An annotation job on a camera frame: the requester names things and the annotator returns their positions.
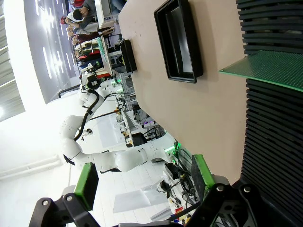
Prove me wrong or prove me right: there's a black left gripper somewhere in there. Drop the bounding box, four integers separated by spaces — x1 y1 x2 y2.
80 69 101 91

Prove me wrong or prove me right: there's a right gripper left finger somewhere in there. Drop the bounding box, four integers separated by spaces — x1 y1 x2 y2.
28 162 100 227

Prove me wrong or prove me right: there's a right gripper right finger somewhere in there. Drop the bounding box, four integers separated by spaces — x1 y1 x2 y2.
187 153 261 227

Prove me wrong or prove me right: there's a black ESD tray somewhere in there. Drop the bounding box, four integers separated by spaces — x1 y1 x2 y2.
119 38 138 74
153 0 204 84

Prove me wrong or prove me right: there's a green perforated circuit board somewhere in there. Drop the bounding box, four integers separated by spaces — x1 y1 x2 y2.
218 49 303 93

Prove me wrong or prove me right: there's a black slotted board rack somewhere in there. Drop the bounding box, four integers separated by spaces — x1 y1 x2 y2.
235 0 303 227

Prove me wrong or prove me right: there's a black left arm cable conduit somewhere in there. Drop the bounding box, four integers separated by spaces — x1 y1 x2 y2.
73 89 100 142

